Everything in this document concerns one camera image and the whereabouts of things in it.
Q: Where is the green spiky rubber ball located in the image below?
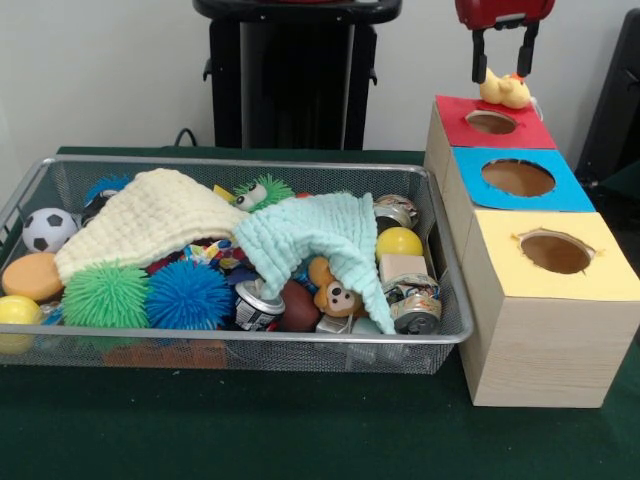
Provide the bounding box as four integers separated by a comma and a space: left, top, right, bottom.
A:
63, 259, 154, 329

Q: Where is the small soccer ball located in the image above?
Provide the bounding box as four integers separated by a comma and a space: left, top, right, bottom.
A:
22, 207, 79, 254

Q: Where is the crushed printed drink can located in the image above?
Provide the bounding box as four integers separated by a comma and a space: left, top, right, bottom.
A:
382, 279, 445, 335

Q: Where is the green spiky toy with eyes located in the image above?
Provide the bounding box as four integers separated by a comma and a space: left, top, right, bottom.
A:
232, 173, 297, 214

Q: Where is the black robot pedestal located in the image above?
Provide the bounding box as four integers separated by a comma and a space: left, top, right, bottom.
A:
192, 0, 404, 151

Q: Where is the blue spiky rubber ball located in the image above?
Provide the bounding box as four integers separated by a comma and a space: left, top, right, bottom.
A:
146, 258, 237, 330

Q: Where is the yellow plush duck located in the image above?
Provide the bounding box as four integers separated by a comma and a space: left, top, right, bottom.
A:
479, 67, 545, 121

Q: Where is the black upright panel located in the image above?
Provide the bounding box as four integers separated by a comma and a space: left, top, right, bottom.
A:
574, 7, 640, 176

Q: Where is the wire mesh bin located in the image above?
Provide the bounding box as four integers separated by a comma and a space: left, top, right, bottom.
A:
0, 154, 475, 375

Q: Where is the yellow smooth ball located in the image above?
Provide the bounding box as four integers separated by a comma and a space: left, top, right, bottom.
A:
374, 227, 425, 261

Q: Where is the brown plush monkey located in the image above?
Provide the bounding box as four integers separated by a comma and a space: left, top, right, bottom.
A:
307, 256, 369, 319

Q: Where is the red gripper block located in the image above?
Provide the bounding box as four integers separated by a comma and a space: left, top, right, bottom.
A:
454, 0, 556, 84

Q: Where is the wooden box with three holes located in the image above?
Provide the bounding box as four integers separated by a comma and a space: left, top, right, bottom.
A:
423, 94, 640, 409

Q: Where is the orange foam ball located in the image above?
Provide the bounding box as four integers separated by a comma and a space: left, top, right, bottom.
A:
1, 252, 65, 301

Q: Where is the cream waffle cloth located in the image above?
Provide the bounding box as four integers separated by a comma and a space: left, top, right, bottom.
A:
52, 167, 251, 286

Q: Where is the dark green table cloth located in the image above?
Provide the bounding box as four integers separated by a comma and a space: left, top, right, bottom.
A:
0, 145, 640, 480
597, 159, 640, 201

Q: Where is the light blue waffle cloth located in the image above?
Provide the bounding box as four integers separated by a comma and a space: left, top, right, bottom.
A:
232, 192, 399, 335

